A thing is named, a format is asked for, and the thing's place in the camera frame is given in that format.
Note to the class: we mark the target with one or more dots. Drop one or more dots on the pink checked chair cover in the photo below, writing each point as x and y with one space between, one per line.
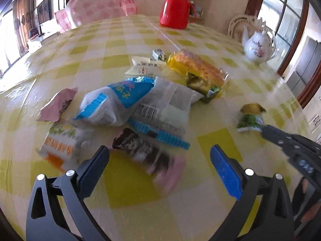
95 5

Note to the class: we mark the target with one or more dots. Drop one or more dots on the yellow bread packet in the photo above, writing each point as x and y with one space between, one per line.
195 64

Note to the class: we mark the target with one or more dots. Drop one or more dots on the dark brown and pink packet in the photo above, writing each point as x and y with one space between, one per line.
143 150

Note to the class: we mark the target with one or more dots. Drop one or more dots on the flat screen television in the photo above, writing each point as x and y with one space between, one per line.
44 11

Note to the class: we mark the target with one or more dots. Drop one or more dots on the red thermos jug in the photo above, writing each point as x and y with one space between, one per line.
175 12

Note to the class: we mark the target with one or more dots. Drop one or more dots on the pink snack packet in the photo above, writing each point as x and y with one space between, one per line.
59 104

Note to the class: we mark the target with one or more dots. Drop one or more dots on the person's right hand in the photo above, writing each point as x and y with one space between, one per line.
306 185

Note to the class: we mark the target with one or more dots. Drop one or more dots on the dark refrigerator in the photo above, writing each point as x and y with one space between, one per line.
306 67

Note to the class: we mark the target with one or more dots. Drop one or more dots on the white floral teapot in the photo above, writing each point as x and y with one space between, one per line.
258 46

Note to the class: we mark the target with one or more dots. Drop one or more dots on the small green snack packet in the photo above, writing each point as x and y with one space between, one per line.
249 120

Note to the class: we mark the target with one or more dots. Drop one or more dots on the clear packet with blue edge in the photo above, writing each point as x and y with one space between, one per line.
173 103

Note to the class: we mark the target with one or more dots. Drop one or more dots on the dark green snack packet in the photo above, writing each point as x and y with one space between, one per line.
200 84

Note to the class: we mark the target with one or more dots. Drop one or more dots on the cream snack packet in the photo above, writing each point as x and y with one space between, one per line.
141 71
148 61

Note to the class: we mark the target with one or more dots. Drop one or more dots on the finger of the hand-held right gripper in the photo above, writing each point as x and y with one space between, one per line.
274 136

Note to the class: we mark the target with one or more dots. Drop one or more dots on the blue and white snack packet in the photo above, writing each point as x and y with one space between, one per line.
107 105

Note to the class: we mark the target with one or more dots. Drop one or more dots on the brown curtain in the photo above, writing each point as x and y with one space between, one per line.
23 25

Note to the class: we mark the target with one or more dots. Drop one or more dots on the yellow checked tablecloth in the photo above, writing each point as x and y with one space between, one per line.
100 55

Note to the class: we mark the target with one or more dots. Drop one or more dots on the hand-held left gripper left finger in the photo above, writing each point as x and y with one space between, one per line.
96 160

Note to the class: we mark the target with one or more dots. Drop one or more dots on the white television cabinet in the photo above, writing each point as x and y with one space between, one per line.
35 42

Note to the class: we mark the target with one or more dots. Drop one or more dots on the white ornate chair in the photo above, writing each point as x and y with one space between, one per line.
234 26

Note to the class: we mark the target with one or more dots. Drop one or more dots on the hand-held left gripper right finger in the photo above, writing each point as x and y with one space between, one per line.
225 170

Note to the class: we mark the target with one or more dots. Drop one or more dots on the orange and white snack packet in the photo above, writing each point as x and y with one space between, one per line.
60 143

